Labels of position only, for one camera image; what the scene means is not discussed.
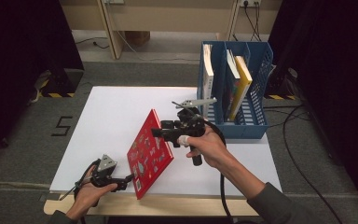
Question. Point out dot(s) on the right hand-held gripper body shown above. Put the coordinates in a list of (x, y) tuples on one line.
[(191, 124)]

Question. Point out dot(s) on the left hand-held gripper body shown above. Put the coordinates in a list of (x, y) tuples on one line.
[(104, 175)]

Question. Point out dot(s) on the red book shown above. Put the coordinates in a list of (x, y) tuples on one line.
[(149, 161)]

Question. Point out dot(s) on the white picture book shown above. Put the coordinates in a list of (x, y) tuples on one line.
[(208, 84)]

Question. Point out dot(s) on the blue file rack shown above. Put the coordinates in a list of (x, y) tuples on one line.
[(245, 130)]

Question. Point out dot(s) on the yellow book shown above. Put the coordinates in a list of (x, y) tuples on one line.
[(242, 84)]

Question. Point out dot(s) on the person's left hand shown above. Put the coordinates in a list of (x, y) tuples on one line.
[(87, 197)]

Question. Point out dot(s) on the person's right hand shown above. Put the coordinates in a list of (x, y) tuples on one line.
[(209, 149)]

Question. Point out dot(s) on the wooden table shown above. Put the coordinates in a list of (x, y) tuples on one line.
[(167, 207)]

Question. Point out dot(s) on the white table cover board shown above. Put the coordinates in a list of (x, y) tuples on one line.
[(112, 112)]

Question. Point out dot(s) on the black yellow striped stand base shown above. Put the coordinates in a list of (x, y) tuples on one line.
[(62, 84), (276, 90)]

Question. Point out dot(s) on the beige wooden desk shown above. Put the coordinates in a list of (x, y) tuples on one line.
[(174, 15)]

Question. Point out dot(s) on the black curtain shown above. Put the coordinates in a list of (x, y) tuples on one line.
[(21, 62), (332, 62)]

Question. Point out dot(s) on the white wall outlet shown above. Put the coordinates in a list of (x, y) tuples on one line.
[(250, 2), (113, 1)]

